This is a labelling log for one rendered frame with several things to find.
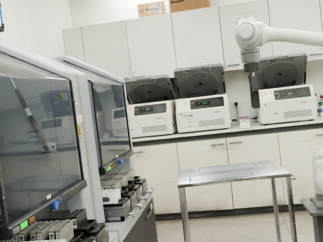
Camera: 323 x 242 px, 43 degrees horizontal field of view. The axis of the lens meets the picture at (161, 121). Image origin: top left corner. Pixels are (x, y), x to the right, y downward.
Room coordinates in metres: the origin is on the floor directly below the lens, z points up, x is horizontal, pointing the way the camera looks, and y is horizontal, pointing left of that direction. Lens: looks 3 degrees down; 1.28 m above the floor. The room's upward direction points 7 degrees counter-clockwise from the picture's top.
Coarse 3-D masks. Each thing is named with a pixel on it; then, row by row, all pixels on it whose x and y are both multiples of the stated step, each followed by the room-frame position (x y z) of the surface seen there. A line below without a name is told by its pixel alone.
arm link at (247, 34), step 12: (240, 24) 1.74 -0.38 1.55; (252, 24) 1.72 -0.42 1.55; (264, 24) 1.77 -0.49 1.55; (240, 36) 1.74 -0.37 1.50; (252, 36) 1.72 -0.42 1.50; (264, 36) 1.76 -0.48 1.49; (276, 36) 1.76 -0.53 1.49; (288, 36) 1.77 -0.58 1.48; (300, 36) 1.79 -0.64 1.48; (312, 36) 1.81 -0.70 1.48
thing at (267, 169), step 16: (272, 160) 2.55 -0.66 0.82; (192, 176) 2.34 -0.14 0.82; (208, 176) 2.29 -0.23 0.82; (224, 176) 2.24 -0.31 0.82; (240, 176) 2.19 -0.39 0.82; (256, 176) 2.14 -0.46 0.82; (272, 176) 2.14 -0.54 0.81; (288, 176) 2.13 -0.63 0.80; (272, 192) 2.56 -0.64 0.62; (288, 192) 2.13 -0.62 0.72; (288, 208) 2.15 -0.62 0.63
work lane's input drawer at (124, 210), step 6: (120, 198) 1.98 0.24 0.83; (126, 198) 2.00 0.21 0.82; (108, 204) 1.92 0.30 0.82; (114, 204) 1.91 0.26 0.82; (120, 204) 1.91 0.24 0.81; (126, 204) 1.96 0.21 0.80; (108, 210) 1.91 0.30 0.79; (114, 210) 1.90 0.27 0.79; (120, 210) 1.90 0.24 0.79; (126, 210) 1.94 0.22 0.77; (138, 210) 2.00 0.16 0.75; (108, 216) 1.91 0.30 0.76; (114, 216) 1.90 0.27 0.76; (120, 216) 1.90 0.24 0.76; (126, 216) 1.93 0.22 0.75; (132, 216) 1.91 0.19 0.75
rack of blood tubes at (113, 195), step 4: (104, 192) 1.97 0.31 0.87; (108, 192) 1.96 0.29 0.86; (112, 192) 1.96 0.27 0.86; (116, 192) 1.95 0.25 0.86; (104, 196) 1.93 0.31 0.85; (108, 196) 1.92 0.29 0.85; (112, 196) 1.92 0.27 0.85; (116, 196) 1.94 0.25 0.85; (120, 196) 2.00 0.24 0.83; (104, 200) 2.03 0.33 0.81; (108, 200) 2.03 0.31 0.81; (112, 200) 1.92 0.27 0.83; (116, 200) 1.93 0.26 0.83
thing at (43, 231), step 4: (48, 224) 1.46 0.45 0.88; (52, 224) 1.47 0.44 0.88; (44, 228) 1.42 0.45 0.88; (48, 228) 1.43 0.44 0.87; (36, 232) 1.39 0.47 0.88; (40, 232) 1.38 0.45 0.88; (44, 232) 1.40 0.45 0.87; (48, 232) 1.43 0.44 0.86; (40, 236) 1.38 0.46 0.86; (44, 236) 1.40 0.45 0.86; (48, 236) 1.43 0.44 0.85; (40, 240) 1.38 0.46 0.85
